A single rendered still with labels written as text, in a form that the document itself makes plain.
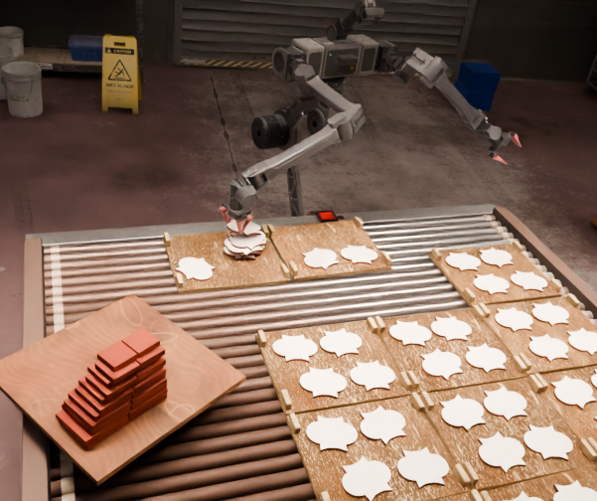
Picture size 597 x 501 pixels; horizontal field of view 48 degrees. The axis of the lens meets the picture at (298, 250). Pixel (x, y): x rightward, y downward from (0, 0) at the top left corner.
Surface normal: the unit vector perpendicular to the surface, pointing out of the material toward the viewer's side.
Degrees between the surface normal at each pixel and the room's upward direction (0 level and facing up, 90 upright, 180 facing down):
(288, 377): 0
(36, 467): 0
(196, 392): 0
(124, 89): 78
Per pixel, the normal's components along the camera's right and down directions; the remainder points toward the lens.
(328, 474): 0.12, -0.82
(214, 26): 0.22, 0.40
